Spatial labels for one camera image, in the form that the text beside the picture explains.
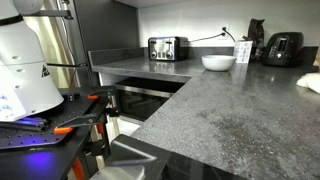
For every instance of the white ceramic bowl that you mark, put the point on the white ceramic bowl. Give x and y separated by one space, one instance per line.
218 62

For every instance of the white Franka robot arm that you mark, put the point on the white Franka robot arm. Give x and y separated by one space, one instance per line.
23 70

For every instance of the black built-in dishwasher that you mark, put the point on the black built-in dishwasher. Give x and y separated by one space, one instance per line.
143 98

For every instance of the silver two-slot toaster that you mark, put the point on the silver two-slot toaster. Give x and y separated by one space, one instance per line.
166 48

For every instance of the black clamp with orange tips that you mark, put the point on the black clamp with orange tips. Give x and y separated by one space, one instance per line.
90 113

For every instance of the black glass-top stove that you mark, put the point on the black glass-top stove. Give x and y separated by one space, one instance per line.
196 168

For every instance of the white printed cardboard box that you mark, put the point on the white printed cardboard box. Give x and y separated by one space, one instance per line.
243 51

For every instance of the stainless steel refrigerator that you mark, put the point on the stainless steel refrigerator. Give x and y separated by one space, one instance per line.
63 40

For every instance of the dark brown coffee bag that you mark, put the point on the dark brown coffee bag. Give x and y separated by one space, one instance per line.
257 35

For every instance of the black kettle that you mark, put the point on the black kettle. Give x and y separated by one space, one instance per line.
283 49

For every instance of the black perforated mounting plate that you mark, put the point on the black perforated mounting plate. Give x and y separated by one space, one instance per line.
30 136

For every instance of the white cloth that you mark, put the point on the white cloth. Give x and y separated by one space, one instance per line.
311 82

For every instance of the white wall power outlet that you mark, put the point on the white wall power outlet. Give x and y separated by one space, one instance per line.
225 32

